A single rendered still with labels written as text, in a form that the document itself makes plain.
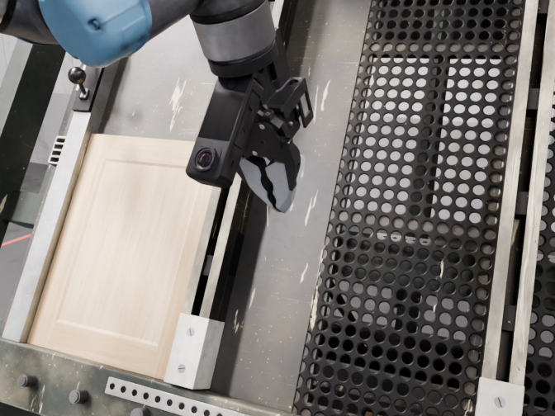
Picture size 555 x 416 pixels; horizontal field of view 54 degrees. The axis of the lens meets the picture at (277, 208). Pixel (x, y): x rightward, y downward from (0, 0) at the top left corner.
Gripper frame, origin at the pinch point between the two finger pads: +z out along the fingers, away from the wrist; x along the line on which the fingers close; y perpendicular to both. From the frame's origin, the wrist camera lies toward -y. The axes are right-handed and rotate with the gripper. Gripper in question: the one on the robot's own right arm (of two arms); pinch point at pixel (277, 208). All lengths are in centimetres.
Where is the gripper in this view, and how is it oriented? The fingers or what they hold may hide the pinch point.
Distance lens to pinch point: 65.7
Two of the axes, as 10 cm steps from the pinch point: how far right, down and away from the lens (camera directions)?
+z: 2.3, 7.3, 6.5
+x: -8.6, -1.5, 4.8
